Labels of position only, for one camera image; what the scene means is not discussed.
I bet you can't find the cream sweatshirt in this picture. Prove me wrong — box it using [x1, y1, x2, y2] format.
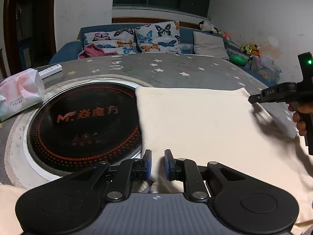
[1, 87, 312, 234]

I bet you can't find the person right hand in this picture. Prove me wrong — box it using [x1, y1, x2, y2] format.
[288, 102, 313, 136]

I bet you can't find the clear plastic storage box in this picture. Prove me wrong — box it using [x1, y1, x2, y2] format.
[250, 55, 282, 83]

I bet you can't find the yellow orange toy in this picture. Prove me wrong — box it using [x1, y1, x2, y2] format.
[240, 43, 260, 56]

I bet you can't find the green ball toy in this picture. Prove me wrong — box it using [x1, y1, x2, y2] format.
[229, 55, 247, 66]

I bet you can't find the blue sofa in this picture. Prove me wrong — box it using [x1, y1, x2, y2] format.
[49, 22, 278, 89]

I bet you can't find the black round induction cooktop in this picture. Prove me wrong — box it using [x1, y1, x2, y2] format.
[27, 82, 142, 176]

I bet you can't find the grey star tablecloth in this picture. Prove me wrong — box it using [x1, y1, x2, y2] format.
[0, 53, 300, 189]

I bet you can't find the grey cushion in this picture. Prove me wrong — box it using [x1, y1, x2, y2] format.
[193, 31, 229, 60]

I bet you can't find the black white plush toy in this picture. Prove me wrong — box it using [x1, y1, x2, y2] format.
[198, 20, 219, 34]

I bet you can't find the pink garment on sofa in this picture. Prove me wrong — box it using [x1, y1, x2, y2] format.
[78, 43, 118, 59]

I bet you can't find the left butterfly pillow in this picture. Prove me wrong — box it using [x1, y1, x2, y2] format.
[83, 28, 138, 55]

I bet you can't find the butterfly pillow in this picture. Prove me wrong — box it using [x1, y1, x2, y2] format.
[135, 21, 182, 54]
[83, 28, 138, 55]

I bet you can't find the white power strip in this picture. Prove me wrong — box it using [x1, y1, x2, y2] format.
[39, 64, 62, 79]

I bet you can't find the right butterfly pillow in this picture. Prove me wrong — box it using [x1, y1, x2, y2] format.
[135, 21, 182, 54]

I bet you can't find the pink white tissue pack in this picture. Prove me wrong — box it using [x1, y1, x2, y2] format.
[1, 69, 45, 121]

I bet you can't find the dark wooden door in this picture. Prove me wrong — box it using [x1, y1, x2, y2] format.
[3, 0, 56, 74]

